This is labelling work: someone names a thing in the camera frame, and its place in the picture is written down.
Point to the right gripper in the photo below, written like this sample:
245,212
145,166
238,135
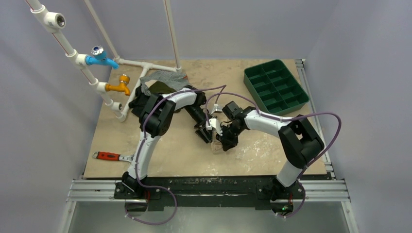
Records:
223,138

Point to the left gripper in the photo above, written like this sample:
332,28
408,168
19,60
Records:
205,135

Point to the beige underwear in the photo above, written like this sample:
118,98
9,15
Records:
215,144

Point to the striped grey underwear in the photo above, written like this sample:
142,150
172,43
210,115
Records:
173,80

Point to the green compartment tray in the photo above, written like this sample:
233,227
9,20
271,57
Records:
274,88

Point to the black underwear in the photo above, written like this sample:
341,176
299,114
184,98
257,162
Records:
138,103

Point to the dark green underwear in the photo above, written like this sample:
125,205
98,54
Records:
160,88

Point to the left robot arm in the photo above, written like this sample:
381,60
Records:
155,120

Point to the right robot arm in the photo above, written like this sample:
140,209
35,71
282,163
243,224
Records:
300,141

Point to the orange tap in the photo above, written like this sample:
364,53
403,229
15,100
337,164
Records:
122,87

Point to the blue tap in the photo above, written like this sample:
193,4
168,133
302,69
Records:
99,57

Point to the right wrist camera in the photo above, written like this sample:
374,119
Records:
214,125

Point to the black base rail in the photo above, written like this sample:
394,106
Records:
262,192

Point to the adjustable wrench red handle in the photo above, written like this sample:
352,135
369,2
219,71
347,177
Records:
112,156

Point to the white PVC pipe frame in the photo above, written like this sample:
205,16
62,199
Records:
54,22

